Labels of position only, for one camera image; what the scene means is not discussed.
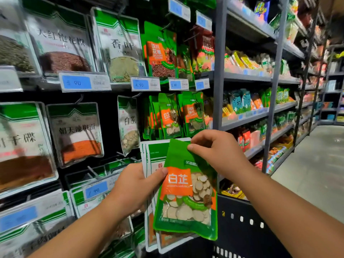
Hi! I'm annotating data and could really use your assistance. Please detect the person's left hand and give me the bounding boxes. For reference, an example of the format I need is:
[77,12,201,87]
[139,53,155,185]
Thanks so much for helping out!
[110,163,168,218]

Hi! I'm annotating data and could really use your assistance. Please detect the person's right hand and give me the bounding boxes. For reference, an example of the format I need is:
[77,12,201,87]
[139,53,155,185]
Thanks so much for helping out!
[187,130,253,183]

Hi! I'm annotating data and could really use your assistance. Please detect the clear brown-spice packets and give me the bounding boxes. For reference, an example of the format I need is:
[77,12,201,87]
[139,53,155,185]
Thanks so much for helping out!
[70,158,135,240]

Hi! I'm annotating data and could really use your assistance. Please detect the green leaf packets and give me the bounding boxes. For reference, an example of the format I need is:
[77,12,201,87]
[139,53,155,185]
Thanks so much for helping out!
[177,91,207,139]

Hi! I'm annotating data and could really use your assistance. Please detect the row of clear green-top packets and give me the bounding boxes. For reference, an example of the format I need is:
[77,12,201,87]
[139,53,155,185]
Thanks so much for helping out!
[102,215,147,258]

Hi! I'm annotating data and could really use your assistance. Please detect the green angelica slices packet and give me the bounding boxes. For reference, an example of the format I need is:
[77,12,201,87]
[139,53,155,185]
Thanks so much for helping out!
[153,138,218,241]

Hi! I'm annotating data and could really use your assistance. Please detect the clear white-slice packets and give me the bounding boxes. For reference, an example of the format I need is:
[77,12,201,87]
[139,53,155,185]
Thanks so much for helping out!
[117,95,140,156]

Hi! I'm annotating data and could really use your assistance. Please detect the green white-slice packets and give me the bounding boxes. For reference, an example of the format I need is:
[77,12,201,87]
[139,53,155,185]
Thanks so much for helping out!
[142,93,183,140]

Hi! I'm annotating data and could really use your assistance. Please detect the clear chili powder packets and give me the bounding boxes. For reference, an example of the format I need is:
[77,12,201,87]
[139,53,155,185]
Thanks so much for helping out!
[47,102,104,169]

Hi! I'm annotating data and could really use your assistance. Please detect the black shopping basket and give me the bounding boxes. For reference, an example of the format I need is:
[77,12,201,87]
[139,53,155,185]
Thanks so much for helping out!
[207,195,293,258]

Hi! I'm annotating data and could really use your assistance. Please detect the red green packets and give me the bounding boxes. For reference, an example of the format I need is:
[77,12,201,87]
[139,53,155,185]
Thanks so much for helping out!
[188,27,216,73]

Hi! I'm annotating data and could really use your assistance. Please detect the clear orange powder packets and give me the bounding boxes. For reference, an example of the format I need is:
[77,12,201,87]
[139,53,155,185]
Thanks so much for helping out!
[0,102,59,199]

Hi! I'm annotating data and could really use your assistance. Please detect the green red-peppercorn packets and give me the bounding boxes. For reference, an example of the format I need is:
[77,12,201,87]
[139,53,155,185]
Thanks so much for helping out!
[142,21,181,80]

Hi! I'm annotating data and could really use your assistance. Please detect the clear dried-leaf packets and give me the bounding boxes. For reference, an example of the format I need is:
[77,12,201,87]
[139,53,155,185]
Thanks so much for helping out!
[90,7,147,83]

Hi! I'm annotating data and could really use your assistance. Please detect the clear red peppercorn packets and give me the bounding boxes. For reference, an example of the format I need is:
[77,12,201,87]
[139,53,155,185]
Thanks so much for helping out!
[23,0,97,77]

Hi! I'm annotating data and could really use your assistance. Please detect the clear green peppercorn packets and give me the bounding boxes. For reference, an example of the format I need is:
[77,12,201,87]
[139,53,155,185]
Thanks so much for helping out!
[0,0,41,77]

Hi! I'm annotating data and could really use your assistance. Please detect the person's left forearm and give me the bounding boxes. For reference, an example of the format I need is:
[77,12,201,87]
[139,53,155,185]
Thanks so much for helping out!
[29,204,138,258]

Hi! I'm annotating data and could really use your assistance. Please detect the person's right forearm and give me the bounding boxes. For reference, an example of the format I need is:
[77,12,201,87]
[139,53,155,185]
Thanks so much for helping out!
[228,158,344,258]

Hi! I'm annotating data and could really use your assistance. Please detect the row of red orange packets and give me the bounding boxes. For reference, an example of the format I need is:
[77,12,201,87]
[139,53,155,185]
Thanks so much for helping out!
[236,123,269,154]

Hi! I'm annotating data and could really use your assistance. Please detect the row of teal yellow packets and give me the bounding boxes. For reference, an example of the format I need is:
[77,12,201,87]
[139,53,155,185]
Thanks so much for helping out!
[223,87,299,119]

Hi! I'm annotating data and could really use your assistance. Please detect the row of yellow snack packets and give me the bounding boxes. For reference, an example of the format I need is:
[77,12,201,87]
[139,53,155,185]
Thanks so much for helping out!
[225,51,288,77]

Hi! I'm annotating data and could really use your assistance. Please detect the yellow display trays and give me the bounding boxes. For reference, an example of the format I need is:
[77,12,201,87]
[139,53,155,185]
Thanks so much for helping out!
[220,182,248,201]

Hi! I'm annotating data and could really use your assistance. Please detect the gray metal shelving unit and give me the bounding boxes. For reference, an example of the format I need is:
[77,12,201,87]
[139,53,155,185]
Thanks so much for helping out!
[212,0,344,199]
[317,44,344,126]

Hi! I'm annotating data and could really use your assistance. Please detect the row of assorted snack bags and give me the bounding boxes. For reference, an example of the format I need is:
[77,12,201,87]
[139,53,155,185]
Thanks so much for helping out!
[253,0,302,41]

